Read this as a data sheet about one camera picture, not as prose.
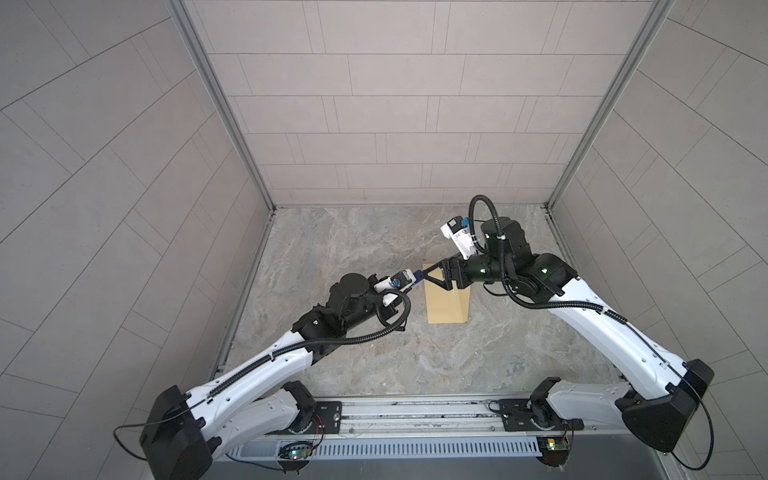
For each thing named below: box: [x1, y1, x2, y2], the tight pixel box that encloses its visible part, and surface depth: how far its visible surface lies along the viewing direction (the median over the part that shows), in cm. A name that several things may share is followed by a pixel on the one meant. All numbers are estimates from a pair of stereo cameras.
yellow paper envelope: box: [422, 263, 471, 324], surface depth 91 cm
